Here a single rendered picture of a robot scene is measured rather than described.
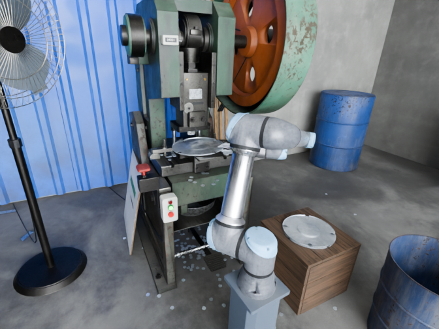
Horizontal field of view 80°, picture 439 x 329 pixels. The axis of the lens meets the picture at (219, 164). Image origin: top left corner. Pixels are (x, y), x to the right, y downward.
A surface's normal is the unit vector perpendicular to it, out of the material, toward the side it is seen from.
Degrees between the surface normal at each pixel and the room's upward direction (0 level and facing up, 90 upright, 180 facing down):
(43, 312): 0
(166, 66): 90
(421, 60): 90
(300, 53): 97
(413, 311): 92
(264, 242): 7
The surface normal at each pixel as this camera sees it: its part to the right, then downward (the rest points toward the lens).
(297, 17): 0.44, 0.15
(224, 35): 0.45, 0.37
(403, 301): -0.95, 0.13
